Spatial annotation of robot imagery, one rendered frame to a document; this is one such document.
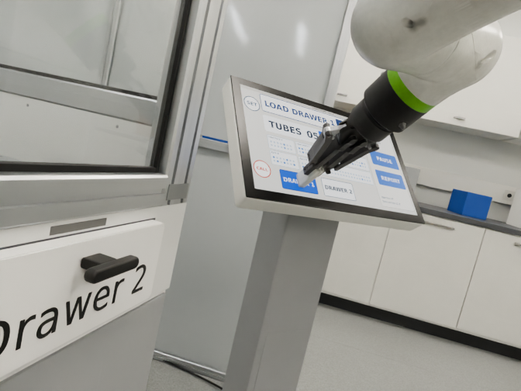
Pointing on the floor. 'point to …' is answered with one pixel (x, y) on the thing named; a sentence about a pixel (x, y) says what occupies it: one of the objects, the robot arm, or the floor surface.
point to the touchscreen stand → (279, 302)
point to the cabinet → (98, 356)
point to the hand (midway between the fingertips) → (309, 173)
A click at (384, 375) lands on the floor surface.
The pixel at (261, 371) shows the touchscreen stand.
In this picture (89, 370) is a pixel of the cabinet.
